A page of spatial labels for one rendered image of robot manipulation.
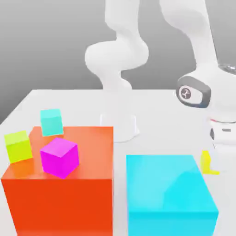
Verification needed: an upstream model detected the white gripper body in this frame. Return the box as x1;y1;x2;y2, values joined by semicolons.
209;122;236;146

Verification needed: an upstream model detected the small yellow cube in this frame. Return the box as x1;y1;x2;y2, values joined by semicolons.
200;150;220;176

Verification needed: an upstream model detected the small magenta cube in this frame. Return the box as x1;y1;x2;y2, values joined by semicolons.
40;137;80;179

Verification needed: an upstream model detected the small turquoise cube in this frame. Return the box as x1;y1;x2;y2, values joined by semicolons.
40;108;64;137

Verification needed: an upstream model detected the small lime green cube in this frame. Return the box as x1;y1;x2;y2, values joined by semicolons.
3;130;33;164

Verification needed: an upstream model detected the large cyan box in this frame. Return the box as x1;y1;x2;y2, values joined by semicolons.
126;154;219;236

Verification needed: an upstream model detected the large orange box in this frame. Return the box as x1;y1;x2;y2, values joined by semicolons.
0;126;114;236

